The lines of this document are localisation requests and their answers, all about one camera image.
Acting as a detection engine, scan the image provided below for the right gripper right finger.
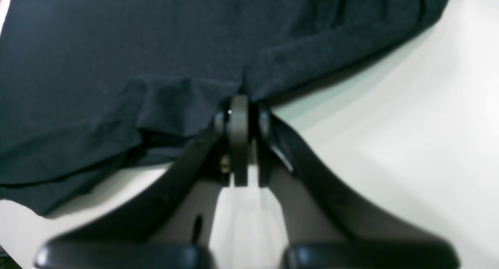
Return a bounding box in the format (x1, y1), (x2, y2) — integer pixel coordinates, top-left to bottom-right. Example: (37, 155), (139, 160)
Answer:
(255, 103), (460, 269)

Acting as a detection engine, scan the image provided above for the dark navy long-sleeve shirt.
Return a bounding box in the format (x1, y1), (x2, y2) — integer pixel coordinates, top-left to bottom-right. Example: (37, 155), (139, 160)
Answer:
(0, 0), (449, 216)

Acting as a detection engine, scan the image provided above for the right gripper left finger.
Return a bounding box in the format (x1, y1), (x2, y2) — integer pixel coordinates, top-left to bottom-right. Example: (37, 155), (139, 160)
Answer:
(34, 106), (228, 269)

